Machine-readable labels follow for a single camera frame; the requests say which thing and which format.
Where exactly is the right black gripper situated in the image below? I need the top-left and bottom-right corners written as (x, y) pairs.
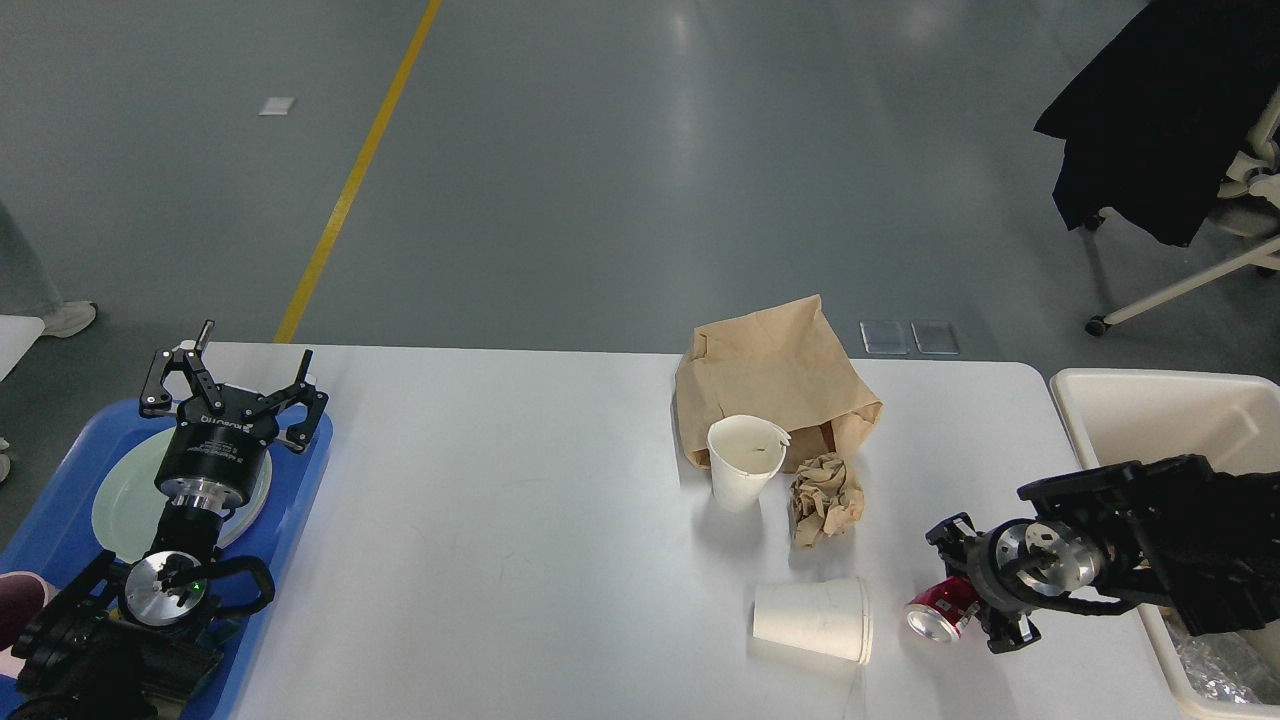
top-left (925, 512), bottom-right (1042, 653)

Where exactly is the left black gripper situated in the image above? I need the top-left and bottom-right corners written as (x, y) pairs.
top-left (138, 322), bottom-right (330, 512)

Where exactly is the crushed red soda can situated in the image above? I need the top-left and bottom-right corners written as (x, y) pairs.
top-left (904, 575), bottom-right (982, 643)

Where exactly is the mint green plate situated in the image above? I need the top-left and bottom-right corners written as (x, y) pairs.
top-left (92, 429), bottom-right (273, 562)

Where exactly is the white paper cup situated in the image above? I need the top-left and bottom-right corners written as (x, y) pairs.
top-left (707, 414), bottom-right (791, 512)
top-left (751, 577), bottom-right (874, 665)

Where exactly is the pink ribbed mug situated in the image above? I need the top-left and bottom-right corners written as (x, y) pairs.
top-left (1, 571), bottom-right (59, 679)

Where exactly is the large brown paper bag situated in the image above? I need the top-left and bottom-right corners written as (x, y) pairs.
top-left (675, 295), bottom-right (884, 473)

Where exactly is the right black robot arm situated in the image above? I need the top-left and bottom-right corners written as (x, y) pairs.
top-left (904, 454), bottom-right (1279, 653)

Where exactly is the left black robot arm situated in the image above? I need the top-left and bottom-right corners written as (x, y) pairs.
top-left (12, 322), bottom-right (328, 719)

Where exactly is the lying white paper cup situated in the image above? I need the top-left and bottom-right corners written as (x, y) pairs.
top-left (751, 577), bottom-right (874, 665)

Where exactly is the person's white shoe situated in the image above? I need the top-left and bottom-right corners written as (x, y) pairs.
top-left (40, 301), bottom-right (99, 340)

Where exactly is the crumpled brown paper ball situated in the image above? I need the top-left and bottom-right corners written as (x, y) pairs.
top-left (790, 452), bottom-right (867, 548)

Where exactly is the blue plastic tray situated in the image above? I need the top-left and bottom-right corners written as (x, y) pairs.
top-left (1, 400), bottom-right (333, 719)

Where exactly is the beige plastic bin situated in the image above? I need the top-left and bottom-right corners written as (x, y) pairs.
top-left (1048, 366), bottom-right (1280, 720)

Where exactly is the person's grey trouser leg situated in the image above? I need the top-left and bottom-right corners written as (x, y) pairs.
top-left (1, 202), bottom-right (63, 316)

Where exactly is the floor outlet plate right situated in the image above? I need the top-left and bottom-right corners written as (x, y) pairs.
top-left (911, 322), bottom-right (961, 356)

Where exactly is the floor outlet plate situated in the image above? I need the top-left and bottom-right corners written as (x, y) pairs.
top-left (911, 322), bottom-right (961, 356)
top-left (859, 320), bottom-right (911, 356)

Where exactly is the floor outlet plate left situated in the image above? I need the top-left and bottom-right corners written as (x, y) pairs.
top-left (859, 320), bottom-right (911, 356)

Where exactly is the white office chair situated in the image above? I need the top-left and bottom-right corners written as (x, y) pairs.
top-left (1084, 91), bottom-right (1279, 337)

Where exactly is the black jacket on chair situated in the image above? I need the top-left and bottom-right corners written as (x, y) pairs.
top-left (1034, 1), bottom-right (1279, 247)

